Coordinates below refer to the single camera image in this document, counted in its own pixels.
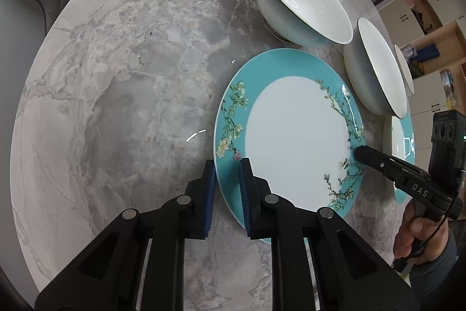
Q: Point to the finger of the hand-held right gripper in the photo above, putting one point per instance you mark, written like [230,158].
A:
[375,159]

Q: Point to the person's right forearm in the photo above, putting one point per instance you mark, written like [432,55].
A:
[438,272]

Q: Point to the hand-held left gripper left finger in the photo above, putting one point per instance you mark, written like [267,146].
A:
[209,203]

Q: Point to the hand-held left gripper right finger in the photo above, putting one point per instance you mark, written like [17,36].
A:
[245,203]

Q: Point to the person's right hand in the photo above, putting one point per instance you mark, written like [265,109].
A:
[404,234]

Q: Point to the white storage cabinet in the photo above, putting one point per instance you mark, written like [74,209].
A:
[433,41]

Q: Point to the dark-rimmed white bowl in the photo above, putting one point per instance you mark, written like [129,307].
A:
[364,74]
[404,67]

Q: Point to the teal floral plate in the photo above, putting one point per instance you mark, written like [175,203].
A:
[298,136]
[398,136]

